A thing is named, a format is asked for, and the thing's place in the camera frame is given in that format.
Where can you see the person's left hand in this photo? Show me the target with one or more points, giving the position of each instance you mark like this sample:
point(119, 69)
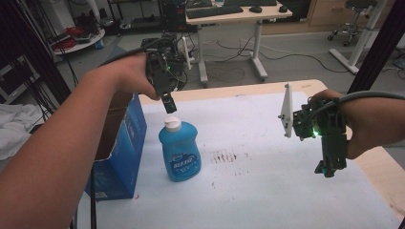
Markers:
point(130, 74)

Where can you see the black computer tower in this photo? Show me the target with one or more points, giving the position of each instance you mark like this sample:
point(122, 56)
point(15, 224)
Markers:
point(172, 14)

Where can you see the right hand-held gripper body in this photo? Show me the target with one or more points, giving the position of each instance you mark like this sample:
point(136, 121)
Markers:
point(332, 136)

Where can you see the black office stool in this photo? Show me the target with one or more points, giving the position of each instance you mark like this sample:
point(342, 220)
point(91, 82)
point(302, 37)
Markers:
point(353, 22)

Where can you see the white table mat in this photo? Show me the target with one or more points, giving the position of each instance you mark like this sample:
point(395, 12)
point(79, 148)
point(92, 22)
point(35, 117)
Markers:
point(254, 191)

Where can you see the black computer mouse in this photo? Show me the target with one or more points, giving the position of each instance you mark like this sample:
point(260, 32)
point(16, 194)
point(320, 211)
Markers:
point(255, 9)
point(283, 9)

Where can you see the black curtain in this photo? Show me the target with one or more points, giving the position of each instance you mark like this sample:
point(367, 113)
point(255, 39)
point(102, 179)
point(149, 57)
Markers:
point(28, 51)

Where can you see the wooden cabinet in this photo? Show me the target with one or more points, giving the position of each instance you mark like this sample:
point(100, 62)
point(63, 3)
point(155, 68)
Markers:
point(318, 16)

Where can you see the person's right hand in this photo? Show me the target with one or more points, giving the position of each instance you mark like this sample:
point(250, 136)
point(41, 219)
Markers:
point(361, 127)

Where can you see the black metal pole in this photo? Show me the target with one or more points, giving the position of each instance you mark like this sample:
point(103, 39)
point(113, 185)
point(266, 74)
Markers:
point(379, 44)

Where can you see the white desk leg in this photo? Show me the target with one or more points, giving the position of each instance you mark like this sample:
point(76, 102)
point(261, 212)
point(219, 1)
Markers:
point(361, 41)

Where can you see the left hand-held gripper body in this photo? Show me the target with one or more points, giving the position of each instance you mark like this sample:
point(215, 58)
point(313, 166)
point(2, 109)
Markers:
point(160, 71)

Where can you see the blue bottle with white cap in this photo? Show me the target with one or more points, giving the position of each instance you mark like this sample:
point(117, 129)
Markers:
point(180, 149)

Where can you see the white cloth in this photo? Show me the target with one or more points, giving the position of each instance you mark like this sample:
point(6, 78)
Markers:
point(16, 127)

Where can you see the black keyboard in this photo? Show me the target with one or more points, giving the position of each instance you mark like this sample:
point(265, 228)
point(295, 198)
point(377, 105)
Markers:
point(250, 2)
point(213, 11)

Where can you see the round white table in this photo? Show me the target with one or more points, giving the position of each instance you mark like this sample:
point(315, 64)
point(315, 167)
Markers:
point(81, 43)

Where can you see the wooden desk with white legs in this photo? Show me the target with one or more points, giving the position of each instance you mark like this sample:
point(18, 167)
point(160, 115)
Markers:
point(235, 16)

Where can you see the blue cardboard box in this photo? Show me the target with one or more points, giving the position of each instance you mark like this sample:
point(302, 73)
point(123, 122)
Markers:
point(125, 149)

